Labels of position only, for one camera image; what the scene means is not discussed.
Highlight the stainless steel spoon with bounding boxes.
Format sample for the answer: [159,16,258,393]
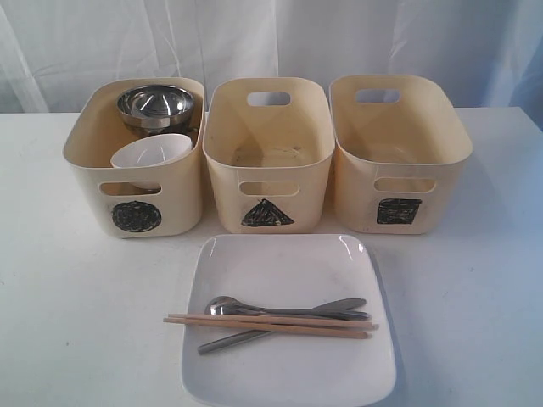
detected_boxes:
[205,296,371,321]

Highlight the cream bin with circle mark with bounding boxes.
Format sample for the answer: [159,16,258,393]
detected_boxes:
[63,77,205,238]

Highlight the cream bin with square mark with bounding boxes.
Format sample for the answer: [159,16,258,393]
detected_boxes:
[329,75,473,235]

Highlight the cream bin with triangle mark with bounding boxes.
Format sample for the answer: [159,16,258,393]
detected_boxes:
[203,77,335,233]

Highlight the stainless steel bowl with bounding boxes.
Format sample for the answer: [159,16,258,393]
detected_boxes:
[116,84,195,131]

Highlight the stainless steel knife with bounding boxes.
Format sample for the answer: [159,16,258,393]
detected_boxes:
[198,298,367,355]

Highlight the white plastic bowl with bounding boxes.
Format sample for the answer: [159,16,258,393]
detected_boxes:
[110,133,193,169]

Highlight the white square plate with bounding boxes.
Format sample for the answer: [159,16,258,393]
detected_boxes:
[181,234,396,406]

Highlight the white backdrop curtain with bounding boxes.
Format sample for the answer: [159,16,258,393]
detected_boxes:
[1,1,542,123]

